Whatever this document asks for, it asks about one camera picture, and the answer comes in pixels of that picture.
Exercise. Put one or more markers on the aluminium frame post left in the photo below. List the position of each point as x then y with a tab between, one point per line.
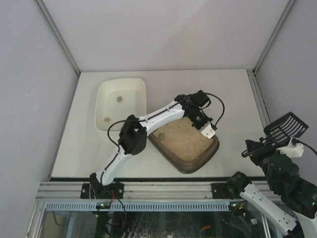
57	35

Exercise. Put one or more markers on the dark brown litter box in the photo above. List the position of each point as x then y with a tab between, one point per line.
184	146

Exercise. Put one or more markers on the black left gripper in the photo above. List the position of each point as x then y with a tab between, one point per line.
202	121

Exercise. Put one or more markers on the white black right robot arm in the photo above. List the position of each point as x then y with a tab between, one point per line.
283	179

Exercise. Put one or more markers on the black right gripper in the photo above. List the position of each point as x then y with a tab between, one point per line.
255	150

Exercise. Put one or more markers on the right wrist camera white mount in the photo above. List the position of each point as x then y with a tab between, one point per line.
294	149

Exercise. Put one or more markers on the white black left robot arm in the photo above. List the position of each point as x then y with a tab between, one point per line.
135	131

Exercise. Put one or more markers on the grey slotted cable duct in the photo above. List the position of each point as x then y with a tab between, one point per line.
136	206

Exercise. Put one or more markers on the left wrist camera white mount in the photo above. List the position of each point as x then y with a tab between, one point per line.
207	130

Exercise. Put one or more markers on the aluminium frame post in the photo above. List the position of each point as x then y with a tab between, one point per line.
280	23
57	35

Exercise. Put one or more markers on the aluminium frame post right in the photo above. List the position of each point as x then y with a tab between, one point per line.
280	23

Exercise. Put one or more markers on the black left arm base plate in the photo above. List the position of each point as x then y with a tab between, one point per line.
107	192

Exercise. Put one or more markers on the white plastic tub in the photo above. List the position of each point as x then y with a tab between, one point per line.
133	92

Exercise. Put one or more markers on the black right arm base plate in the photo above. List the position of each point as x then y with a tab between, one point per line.
220	191

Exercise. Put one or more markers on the black litter scoop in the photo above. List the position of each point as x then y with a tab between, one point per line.
284	128

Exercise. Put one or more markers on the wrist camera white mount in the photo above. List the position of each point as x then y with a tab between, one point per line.
207	130
294	149

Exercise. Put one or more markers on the aluminium front rail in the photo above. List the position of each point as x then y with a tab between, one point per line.
133	191

